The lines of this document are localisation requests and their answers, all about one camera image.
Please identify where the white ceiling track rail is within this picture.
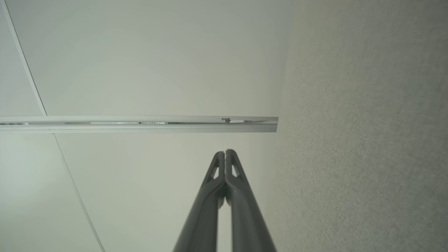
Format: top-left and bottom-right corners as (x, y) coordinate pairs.
(0, 115), (279, 134)

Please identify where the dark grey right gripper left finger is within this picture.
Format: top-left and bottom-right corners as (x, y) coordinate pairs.
(173, 151), (225, 252)

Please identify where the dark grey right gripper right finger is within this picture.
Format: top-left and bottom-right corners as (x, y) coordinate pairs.
(225, 149), (277, 252)

